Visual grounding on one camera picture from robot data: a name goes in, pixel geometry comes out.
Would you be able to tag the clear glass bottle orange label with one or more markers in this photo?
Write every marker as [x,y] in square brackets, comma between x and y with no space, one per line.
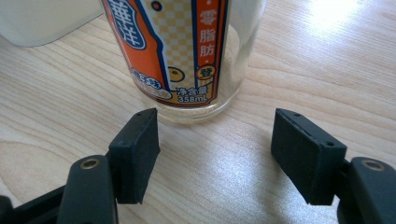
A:
[174,53]

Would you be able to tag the white container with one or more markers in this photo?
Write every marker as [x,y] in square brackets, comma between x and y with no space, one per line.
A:
[40,18]

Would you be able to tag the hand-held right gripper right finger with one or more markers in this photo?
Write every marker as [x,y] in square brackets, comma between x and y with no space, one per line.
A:
[311,155]

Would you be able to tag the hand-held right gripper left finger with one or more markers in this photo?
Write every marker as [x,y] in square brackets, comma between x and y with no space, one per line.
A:
[130,155]

